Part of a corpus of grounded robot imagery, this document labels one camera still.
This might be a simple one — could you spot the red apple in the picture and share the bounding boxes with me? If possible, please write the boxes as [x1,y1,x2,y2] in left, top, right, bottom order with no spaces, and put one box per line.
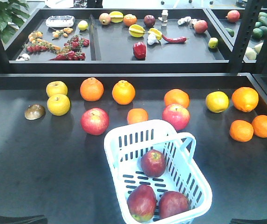
[140,149,166,178]
[127,185,156,223]
[158,191,190,219]
[162,104,190,131]
[81,107,110,136]

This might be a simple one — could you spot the light blue plastic basket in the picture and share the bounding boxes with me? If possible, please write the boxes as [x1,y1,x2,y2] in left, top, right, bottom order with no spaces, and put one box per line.
[104,119,212,224]

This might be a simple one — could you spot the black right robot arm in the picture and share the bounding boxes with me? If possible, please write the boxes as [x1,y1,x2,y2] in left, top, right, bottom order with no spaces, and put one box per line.
[230,218,267,224]

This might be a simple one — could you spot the small orange centre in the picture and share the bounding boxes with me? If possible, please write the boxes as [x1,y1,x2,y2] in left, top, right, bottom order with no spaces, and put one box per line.
[127,108,148,125]

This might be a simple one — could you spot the knobbed orange right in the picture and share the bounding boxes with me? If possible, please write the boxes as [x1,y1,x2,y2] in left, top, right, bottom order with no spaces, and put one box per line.
[112,80,136,105]

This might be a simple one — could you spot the knobbed orange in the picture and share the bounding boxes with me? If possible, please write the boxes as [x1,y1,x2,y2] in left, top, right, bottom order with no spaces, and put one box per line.
[80,77,104,102]
[112,80,136,105]

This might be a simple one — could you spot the large orange behind apple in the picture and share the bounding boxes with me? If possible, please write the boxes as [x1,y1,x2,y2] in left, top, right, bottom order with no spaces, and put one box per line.
[164,89,190,108]

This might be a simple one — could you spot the knobbed orange left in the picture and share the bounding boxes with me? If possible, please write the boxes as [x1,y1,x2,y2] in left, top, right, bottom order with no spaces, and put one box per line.
[80,77,104,102]

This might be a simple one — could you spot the red bell pepper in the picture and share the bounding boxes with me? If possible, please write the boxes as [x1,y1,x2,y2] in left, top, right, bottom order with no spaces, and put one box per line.
[133,42,146,59]

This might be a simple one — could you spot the black rear display tray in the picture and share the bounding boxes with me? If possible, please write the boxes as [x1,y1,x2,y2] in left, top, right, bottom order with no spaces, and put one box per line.
[5,8,233,74]

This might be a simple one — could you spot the yellow pear front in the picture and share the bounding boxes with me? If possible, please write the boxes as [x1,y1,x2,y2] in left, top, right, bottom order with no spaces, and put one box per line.
[47,94,71,116]

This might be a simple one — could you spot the yellow pear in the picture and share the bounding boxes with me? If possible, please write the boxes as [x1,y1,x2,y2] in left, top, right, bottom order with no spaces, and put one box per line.
[47,94,71,116]
[46,81,68,97]

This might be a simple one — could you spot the garlic bulb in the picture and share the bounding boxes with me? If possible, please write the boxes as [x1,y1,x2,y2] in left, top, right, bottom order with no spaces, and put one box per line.
[147,34,159,45]

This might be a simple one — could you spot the yellow starfruit small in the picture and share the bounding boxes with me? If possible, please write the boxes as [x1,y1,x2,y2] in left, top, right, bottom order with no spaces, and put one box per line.
[148,28,162,40]

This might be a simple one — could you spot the yellow starfruit large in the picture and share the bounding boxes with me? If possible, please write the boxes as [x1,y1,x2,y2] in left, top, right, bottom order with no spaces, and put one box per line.
[129,24,145,38]

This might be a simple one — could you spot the yellow pear rear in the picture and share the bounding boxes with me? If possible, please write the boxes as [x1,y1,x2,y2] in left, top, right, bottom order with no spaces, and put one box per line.
[46,81,68,97]

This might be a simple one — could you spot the yellow round citrus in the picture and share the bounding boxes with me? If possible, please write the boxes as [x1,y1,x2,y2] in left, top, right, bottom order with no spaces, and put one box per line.
[205,91,229,113]

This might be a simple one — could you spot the red chili pepper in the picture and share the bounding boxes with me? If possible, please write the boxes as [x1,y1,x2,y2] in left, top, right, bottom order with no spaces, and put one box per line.
[162,35,188,43]

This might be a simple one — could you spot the cherry tomato vines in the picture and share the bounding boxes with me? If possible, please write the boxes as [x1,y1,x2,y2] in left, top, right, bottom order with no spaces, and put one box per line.
[23,30,90,61]

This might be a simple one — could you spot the persimmon orange rear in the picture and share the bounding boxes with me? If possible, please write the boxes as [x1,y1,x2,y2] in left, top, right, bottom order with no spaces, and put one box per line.
[123,14,137,27]

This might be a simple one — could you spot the dark purple plum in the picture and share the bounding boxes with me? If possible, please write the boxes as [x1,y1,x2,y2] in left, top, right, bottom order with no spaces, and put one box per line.
[144,14,156,28]

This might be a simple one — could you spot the starfruit rear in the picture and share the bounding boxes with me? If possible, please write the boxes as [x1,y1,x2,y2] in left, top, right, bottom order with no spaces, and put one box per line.
[109,11,123,23]

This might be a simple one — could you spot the black wooden fruit display table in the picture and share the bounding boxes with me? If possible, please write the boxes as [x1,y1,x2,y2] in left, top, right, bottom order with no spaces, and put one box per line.
[0,74,267,224]

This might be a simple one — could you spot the small yellow lemon rear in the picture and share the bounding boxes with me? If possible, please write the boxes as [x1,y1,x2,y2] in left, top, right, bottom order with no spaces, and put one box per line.
[77,20,89,31]

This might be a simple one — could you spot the small green lemon rear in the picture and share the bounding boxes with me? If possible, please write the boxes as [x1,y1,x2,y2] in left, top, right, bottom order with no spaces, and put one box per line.
[208,37,219,49]

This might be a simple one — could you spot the red pomegranate rear tray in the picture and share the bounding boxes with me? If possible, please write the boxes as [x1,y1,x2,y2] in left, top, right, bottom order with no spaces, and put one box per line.
[193,20,208,34]

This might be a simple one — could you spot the small orange right pair left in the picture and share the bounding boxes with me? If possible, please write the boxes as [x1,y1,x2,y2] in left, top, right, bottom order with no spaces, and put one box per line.
[229,120,254,142]

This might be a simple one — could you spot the small orange pair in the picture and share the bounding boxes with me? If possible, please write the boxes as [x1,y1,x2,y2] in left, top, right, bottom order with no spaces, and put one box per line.
[229,120,254,142]
[251,115,267,138]

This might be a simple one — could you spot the large orange far right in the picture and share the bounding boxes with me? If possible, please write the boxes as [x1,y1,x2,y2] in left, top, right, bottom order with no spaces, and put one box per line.
[232,87,259,112]

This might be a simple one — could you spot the white plastic box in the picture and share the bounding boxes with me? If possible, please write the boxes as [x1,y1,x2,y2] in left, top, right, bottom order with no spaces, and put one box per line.
[46,15,75,28]

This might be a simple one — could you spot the black rear right tray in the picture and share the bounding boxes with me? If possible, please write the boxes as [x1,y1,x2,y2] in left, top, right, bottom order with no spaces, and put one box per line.
[208,8,267,73]

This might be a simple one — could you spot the pale green pear rear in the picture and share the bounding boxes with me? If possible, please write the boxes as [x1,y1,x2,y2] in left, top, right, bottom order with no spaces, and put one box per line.
[245,42,263,60]

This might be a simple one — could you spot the red peach rear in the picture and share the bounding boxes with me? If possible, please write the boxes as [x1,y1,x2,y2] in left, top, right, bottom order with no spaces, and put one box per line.
[226,10,240,23]

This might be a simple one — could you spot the avocado pile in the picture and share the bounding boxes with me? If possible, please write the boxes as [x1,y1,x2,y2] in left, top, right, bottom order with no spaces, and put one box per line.
[252,12,267,40]

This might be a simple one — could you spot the potted green plant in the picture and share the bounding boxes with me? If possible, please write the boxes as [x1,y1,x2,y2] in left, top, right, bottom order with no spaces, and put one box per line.
[0,0,30,43]

